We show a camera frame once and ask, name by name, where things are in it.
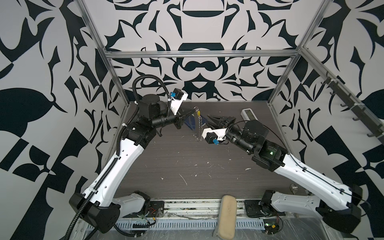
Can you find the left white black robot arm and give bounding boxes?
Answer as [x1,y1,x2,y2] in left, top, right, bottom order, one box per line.
[64,91,195,240]

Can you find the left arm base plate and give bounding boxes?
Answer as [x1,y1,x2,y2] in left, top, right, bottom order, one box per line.
[146,201,165,218]

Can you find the wall hook rack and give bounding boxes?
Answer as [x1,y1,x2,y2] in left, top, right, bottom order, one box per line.
[320,72,384,145]

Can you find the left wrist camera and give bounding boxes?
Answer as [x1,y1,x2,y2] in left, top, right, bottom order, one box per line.
[171,88,188,116]

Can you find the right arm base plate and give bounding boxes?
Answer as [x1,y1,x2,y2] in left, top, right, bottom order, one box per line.
[244,200,270,218]

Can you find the small circuit board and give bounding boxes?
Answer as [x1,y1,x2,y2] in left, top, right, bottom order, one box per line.
[263,218,284,236]

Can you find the beige pencil case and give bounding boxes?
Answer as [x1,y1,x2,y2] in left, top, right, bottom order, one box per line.
[213,195,237,240]

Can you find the small silver round object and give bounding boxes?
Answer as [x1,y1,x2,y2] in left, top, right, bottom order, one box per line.
[290,184,299,195]

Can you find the blue book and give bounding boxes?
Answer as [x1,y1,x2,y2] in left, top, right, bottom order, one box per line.
[184,115,207,131]

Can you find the white digital clock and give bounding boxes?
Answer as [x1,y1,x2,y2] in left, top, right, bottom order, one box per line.
[241,108,257,121]

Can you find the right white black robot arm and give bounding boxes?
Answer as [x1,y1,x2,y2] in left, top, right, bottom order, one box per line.
[202,115,363,234]

